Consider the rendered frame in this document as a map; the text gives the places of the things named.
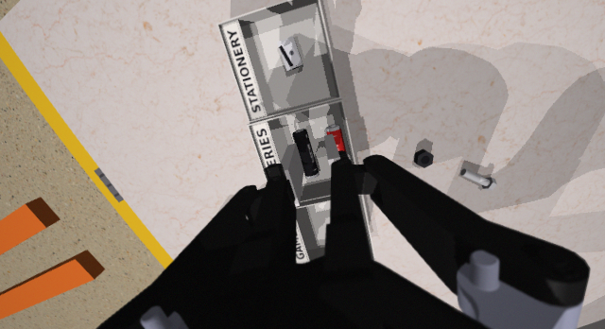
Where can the grey metal bolt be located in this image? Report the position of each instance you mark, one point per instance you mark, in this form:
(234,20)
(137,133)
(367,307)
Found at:
(487,183)

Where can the black aa battery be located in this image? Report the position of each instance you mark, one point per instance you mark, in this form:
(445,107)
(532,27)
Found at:
(306,153)

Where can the black hex nut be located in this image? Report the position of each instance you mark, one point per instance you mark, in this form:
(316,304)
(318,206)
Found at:
(423,158)

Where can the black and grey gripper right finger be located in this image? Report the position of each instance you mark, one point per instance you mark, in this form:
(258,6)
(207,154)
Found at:
(503,278)

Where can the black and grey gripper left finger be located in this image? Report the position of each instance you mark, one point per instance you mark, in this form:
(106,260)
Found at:
(227,250)

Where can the red aa battery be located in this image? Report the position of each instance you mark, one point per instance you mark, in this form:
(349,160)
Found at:
(337,133)

